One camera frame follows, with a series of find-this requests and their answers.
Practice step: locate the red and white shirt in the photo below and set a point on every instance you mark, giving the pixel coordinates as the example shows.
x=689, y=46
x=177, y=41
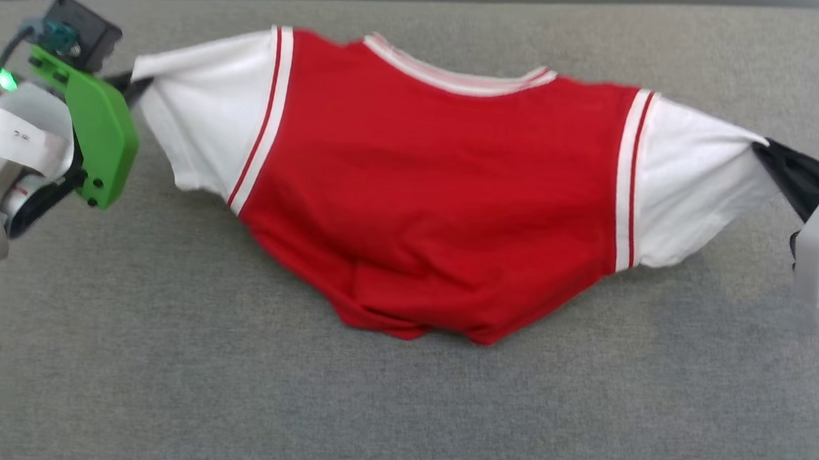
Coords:
x=443, y=188

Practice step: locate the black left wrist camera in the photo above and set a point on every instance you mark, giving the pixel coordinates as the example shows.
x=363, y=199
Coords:
x=82, y=31

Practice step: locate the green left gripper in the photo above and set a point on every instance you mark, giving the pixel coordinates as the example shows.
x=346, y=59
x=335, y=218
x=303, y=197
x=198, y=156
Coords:
x=102, y=144

